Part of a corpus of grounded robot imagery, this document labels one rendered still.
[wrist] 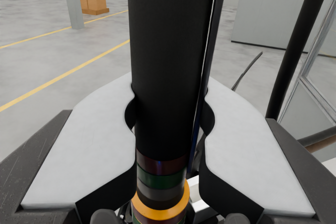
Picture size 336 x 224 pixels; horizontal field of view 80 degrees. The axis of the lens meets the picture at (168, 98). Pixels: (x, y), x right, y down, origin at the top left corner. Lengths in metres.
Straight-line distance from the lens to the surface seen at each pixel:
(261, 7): 5.52
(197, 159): 0.39
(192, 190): 0.19
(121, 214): 0.42
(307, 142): 0.27
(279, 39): 5.70
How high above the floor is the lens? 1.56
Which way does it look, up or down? 33 degrees down
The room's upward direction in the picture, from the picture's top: 4 degrees clockwise
